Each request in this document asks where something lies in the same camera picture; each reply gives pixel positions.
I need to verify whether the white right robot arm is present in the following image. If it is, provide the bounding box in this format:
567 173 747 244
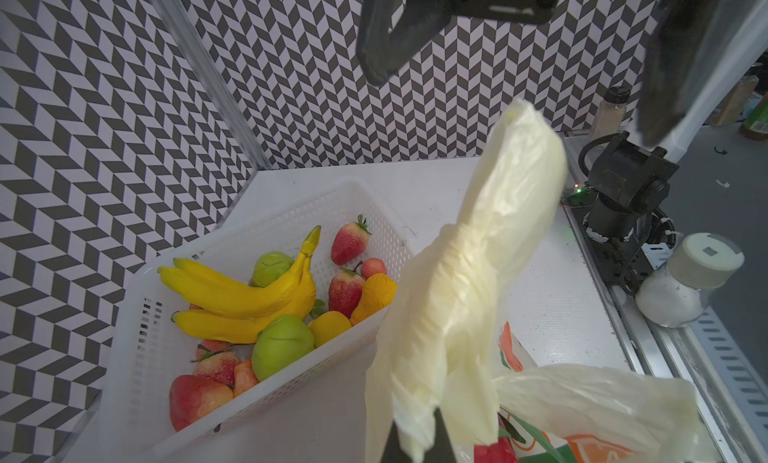
356 0 762 287

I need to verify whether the aluminium corner post left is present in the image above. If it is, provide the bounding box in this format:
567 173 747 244
151 0 270 170

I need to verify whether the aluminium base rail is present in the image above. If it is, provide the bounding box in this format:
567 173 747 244
563 132 768 463

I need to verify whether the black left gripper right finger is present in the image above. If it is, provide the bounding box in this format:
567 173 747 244
423 408 457 463

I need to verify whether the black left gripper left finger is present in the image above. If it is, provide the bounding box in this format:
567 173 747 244
380 422 412 463

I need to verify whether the white plastic basket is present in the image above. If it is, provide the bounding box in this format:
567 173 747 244
98 179 414 462

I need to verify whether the translucent cream plastic bag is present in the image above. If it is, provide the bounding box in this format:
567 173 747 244
365 99 719 462

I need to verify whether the green fake custard apple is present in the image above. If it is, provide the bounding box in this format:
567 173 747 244
249 251 294 288
251 315 315 381

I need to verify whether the white green small bottle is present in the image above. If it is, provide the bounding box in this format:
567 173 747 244
635 232 745 328

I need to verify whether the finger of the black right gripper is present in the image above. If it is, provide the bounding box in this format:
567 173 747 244
637 0 744 147

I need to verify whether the yellow fake banana bunch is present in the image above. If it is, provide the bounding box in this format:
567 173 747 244
158 226 321 344

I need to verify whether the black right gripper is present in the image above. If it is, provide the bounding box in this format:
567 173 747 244
356 0 560 87

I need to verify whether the yellow fake lemon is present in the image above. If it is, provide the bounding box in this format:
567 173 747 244
308 311 352 348

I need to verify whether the pink fake dragon fruit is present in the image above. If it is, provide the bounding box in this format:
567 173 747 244
473 411 532 463

